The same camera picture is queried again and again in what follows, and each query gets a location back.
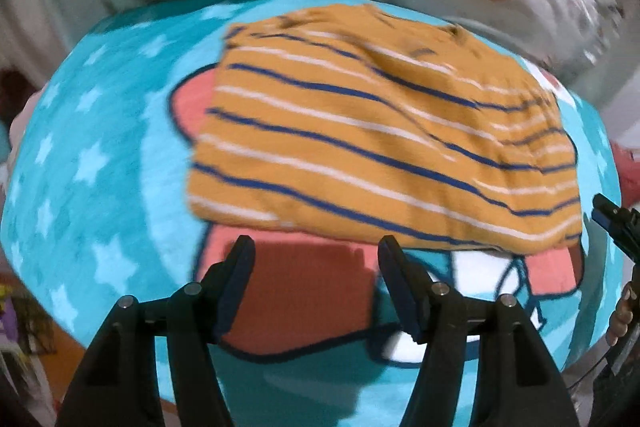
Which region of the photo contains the person's right hand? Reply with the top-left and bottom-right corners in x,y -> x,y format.
607,281 -> 635,347

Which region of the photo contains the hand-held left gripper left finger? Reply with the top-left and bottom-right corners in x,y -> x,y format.
55,235 -> 257,427

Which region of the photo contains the orange striped shirt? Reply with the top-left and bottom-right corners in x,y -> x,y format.
186,4 -> 585,255

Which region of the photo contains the red cloth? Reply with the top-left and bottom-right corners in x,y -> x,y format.
611,143 -> 640,190

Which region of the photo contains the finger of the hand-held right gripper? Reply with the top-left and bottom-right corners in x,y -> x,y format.
592,193 -> 640,264

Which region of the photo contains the blue star-print fluffy blanket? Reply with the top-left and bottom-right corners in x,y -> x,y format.
0,0 -> 623,427

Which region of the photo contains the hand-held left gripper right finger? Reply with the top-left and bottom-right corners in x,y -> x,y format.
377,236 -> 581,427

